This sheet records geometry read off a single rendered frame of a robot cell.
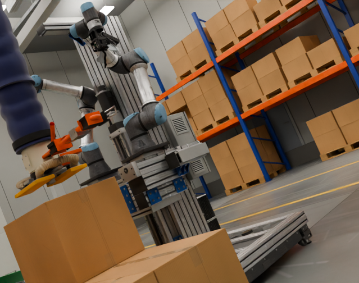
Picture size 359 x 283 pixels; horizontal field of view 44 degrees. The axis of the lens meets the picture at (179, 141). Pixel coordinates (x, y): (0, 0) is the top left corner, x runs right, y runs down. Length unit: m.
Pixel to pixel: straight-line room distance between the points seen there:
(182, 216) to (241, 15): 7.49
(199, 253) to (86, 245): 0.63
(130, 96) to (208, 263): 1.52
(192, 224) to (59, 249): 1.09
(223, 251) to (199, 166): 1.34
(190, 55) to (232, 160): 2.68
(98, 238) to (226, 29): 8.39
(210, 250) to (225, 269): 0.10
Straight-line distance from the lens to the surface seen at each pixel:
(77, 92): 3.18
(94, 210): 2.21
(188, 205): 2.97
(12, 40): 2.60
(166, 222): 2.90
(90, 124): 1.92
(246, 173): 10.47
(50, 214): 2.11
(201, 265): 1.74
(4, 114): 2.50
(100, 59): 2.52
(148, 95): 2.69
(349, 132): 9.17
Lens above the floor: 0.79
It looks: 5 degrees up
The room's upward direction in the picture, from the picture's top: 23 degrees counter-clockwise
